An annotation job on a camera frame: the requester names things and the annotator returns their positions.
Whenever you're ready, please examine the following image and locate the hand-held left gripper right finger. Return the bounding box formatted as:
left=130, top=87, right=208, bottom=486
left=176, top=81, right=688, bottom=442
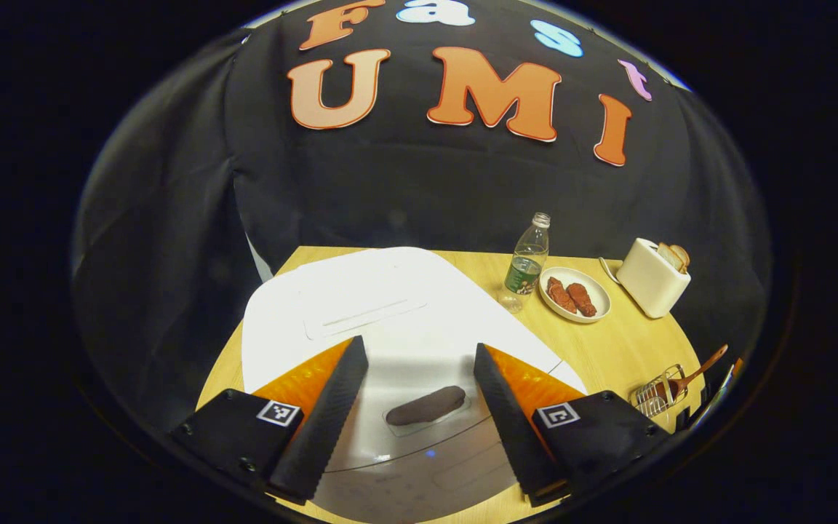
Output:
left=473, top=343, right=671, bottom=508

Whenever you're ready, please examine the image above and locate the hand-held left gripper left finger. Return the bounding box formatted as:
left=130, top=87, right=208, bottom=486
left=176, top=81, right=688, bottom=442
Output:
left=168, top=335, right=370, bottom=505

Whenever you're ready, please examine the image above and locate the metal wire chopstick holder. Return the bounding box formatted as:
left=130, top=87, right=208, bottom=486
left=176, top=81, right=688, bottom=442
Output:
left=629, top=364, right=687, bottom=418

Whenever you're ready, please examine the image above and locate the white rice cooker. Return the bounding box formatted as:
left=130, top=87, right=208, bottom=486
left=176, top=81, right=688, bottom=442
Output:
left=242, top=246, right=587, bottom=523

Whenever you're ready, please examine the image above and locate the brown wooden spoon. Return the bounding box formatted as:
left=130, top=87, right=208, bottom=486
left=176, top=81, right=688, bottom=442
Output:
left=655, top=344, right=730, bottom=400

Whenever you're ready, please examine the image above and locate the red meat piece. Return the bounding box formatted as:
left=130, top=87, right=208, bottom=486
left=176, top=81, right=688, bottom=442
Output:
left=567, top=282, right=598, bottom=318
left=546, top=277, right=578, bottom=314

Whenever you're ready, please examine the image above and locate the white oval plate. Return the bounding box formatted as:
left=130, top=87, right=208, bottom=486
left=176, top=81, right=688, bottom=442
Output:
left=539, top=266, right=612, bottom=324

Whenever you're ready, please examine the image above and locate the clear plastic water bottle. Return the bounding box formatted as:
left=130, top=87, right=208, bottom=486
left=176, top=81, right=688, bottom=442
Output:
left=499, top=212, right=551, bottom=314

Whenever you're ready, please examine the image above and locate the white toaster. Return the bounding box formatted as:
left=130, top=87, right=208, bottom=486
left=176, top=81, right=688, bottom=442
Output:
left=615, top=238, right=692, bottom=319

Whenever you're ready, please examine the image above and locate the black backdrop cloth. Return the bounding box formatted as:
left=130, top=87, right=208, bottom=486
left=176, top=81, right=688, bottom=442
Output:
left=70, top=0, right=773, bottom=437

